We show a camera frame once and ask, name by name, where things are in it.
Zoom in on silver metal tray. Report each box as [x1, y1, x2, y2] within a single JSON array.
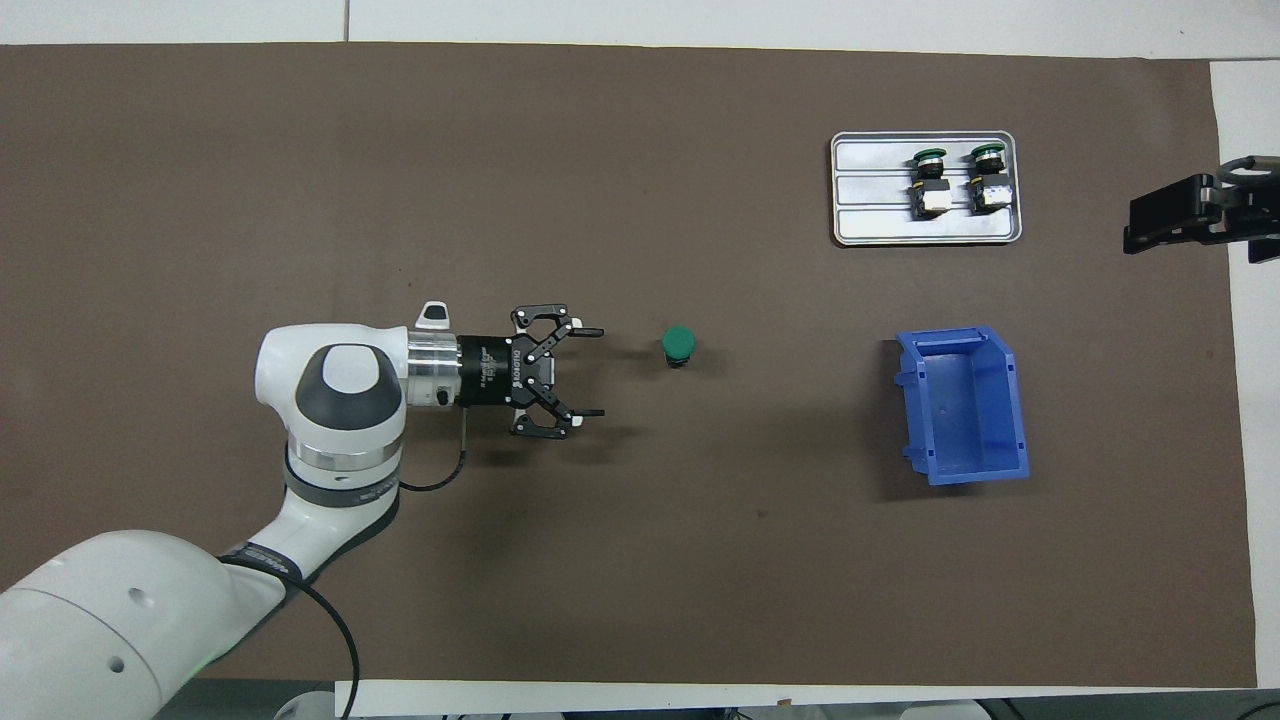
[[830, 131, 1023, 248]]

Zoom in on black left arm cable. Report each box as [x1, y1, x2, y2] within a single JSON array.
[[218, 405, 469, 720]]

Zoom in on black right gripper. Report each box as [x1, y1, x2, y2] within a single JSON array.
[[1123, 175, 1280, 264]]

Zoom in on blue plastic storage bin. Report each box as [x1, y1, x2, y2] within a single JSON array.
[[892, 325, 1032, 487]]

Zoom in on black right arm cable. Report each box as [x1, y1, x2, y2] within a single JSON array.
[[1218, 155, 1280, 189]]

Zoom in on brown table mat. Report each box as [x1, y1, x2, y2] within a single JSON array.
[[0, 43, 1258, 689]]

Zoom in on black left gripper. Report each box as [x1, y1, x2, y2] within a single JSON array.
[[458, 305, 605, 439]]

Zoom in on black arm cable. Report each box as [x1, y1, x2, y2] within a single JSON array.
[[218, 405, 469, 720], [1218, 155, 1280, 189]]

